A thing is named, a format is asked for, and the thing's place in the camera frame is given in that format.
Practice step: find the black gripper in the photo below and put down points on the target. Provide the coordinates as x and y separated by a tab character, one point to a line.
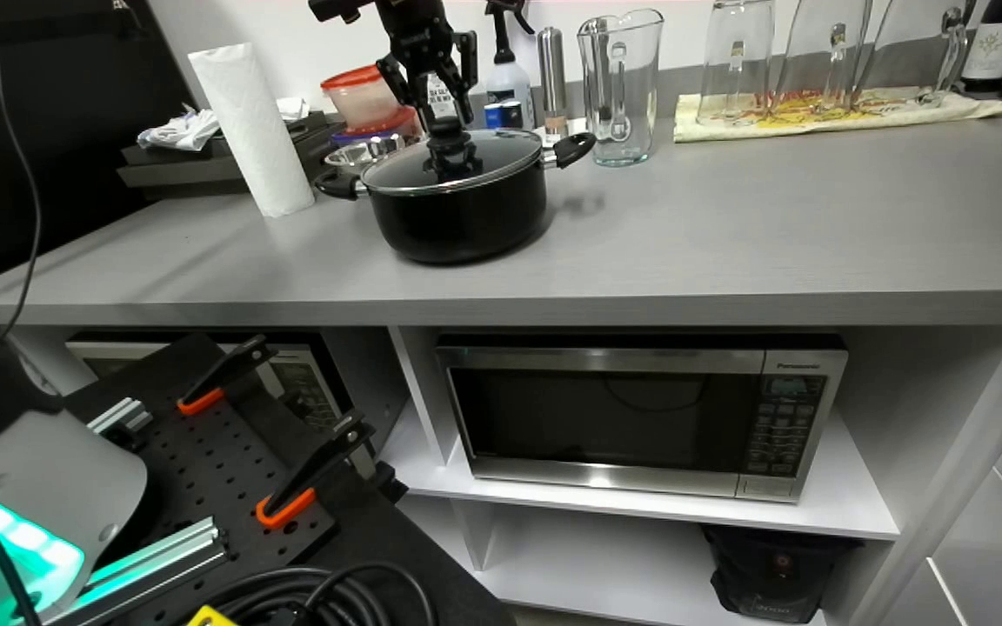
417	35

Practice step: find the black pot lid with knob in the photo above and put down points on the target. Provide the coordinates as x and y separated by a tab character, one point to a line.
455	161

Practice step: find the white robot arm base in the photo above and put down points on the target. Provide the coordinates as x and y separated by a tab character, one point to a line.
25	473

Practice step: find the black cooking pot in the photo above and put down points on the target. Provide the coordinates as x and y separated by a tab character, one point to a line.
459	220

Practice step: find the small glass jar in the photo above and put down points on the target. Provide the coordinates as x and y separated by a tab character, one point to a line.
440	101

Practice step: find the red-lidded plastic container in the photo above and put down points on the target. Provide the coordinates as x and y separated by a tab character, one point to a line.
364	99

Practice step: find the spray bottle with black nozzle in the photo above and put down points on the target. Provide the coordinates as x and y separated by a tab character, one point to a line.
508	88

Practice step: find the steel bowl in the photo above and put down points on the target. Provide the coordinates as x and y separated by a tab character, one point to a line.
359	152

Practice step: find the steel cylinder grinder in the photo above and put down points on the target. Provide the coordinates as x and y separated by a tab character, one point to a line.
551	76

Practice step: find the white paper towel roll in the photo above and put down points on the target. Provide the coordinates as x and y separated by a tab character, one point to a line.
252	127

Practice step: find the clear glass pitcher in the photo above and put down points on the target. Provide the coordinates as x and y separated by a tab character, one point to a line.
626	91

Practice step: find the white crumpled cloth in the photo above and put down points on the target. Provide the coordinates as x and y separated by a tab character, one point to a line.
182	131

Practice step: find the black tray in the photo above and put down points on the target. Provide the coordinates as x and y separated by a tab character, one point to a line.
188	165

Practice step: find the clear tall drinking glass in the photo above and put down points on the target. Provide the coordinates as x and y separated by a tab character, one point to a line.
740	52

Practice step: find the orange and black clamp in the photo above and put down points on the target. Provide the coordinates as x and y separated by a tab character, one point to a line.
310	473
224	372

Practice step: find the stainless steel microwave oven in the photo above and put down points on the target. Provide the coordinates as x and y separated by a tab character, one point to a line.
642	420

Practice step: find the clear wine glass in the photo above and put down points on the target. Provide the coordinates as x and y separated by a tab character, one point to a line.
842	48

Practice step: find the black perforated mounting board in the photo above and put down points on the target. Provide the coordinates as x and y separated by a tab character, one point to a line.
216	457

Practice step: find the white shelf cabinet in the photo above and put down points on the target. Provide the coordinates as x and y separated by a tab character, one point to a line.
663	545

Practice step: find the clear glass with metal stopper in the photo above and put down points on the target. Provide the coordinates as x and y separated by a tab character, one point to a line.
956	48

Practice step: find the dark wine bottle white label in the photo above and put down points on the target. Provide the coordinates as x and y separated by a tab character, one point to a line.
993	48

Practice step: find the black bag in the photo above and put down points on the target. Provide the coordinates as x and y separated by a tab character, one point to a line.
775	571

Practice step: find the aluminium extrusion rail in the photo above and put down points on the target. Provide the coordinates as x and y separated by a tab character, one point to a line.
141	568

